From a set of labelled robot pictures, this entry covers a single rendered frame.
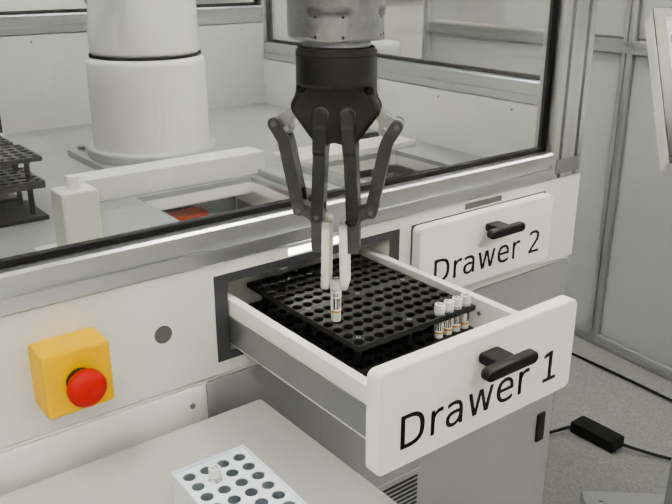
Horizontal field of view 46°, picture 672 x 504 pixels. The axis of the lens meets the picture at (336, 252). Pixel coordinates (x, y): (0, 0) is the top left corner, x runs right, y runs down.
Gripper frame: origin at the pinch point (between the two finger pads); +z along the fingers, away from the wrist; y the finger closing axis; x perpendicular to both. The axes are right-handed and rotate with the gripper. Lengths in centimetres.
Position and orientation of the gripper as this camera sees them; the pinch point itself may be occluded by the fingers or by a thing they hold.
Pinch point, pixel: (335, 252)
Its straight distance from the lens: 79.6
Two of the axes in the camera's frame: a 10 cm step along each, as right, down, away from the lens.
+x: 1.5, -3.4, 9.3
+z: 0.0, 9.4, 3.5
